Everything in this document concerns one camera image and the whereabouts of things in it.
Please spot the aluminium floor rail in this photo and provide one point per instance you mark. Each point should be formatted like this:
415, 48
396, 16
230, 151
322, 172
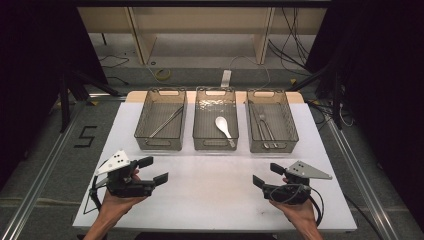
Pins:
363, 181
33, 188

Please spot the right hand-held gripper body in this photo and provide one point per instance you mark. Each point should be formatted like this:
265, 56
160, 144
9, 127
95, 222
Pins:
290, 195

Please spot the silver table knife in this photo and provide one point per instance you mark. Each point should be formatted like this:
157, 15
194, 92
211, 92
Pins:
257, 120

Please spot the white ceramic spoon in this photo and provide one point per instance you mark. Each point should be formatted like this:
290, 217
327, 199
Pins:
221, 122

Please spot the clear grey plastic bin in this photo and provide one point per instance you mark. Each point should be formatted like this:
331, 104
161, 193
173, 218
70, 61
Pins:
286, 126
150, 113
206, 133

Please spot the metal chopstick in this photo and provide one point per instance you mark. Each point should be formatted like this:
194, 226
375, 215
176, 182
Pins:
163, 124
171, 119

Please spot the person's right hand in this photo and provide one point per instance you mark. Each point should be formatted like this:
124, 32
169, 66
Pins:
296, 210

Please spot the black metal stand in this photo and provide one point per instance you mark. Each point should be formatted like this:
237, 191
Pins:
336, 100
63, 100

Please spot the black curtain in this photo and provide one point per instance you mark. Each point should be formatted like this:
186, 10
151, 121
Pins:
383, 83
30, 66

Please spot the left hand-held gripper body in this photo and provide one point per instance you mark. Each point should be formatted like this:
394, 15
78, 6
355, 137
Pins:
130, 188

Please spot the person's left hand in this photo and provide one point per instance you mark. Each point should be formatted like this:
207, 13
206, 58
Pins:
116, 204

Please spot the silver fork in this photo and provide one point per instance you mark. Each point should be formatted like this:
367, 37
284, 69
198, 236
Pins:
262, 117

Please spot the beige wooden shelf unit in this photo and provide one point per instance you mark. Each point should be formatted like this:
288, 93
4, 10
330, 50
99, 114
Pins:
200, 20

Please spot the white power strip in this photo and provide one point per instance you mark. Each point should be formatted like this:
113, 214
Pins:
226, 78

